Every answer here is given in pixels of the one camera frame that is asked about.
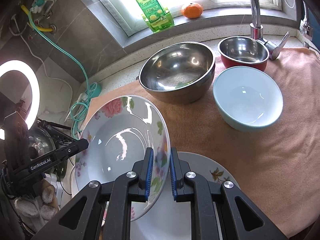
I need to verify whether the chrome kitchen faucet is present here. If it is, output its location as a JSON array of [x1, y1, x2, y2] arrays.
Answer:
[[247, 0, 291, 61]]

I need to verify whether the red steel bowl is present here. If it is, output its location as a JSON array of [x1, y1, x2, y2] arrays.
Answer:
[[217, 36, 270, 72]]

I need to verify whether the yellow gas hose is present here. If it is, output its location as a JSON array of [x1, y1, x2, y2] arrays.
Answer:
[[21, 4, 54, 33]]

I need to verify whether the white ring light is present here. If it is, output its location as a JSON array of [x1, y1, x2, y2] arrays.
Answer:
[[1, 60, 40, 129]]

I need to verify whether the pink towel mat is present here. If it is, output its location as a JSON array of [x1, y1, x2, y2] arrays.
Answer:
[[80, 47, 320, 239]]

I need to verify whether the small pink flower plate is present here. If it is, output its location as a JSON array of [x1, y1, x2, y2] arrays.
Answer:
[[100, 151, 241, 240]]

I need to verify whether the light blue ceramic bowl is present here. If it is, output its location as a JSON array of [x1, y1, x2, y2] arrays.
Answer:
[[213, 66, 283, 132]]

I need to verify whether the glass pot lid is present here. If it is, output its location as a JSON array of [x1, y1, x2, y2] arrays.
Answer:
[[28, 128, 56, 160]]

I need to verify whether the large steel bowl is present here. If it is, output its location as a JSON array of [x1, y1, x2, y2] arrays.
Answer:
[[138, 42, 215, 105]]

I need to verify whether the orange tangerine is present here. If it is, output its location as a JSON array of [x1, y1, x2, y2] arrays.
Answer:
[[181, 2, 203, 19]]

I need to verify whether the black tripod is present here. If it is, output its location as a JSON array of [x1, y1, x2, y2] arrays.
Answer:
[[35, 119, 77, 147]]

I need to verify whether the faucet sprayer hose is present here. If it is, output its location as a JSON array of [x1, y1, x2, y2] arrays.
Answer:
[[298, 0, 315, 42]]

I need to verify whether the teal hose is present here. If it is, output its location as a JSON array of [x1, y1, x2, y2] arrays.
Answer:
[[28, 10, 103, 140]]

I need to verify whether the white gloved left hand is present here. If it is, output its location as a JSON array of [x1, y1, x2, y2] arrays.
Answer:
[[14, 179, 59, 232]]

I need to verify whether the green dish soap bottle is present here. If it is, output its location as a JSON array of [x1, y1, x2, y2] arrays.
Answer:
[[135, 0, 175, 33]]

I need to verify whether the large pink rose plate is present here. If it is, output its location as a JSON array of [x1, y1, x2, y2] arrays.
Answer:
[[75, 95, 170, 221]]

